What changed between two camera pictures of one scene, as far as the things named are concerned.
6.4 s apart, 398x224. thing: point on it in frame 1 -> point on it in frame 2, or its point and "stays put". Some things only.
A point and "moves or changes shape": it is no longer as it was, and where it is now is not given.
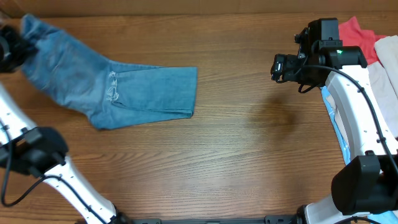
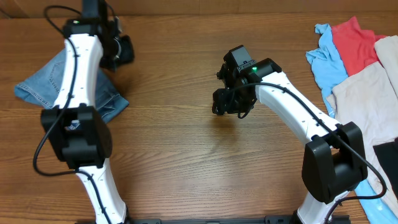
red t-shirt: (352, 35) stays put
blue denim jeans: (109, 94) moves or changes shape
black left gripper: (20, 51) -> (127, 55)
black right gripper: (288, 63) -> (221, 104)
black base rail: (293, 219) stays put
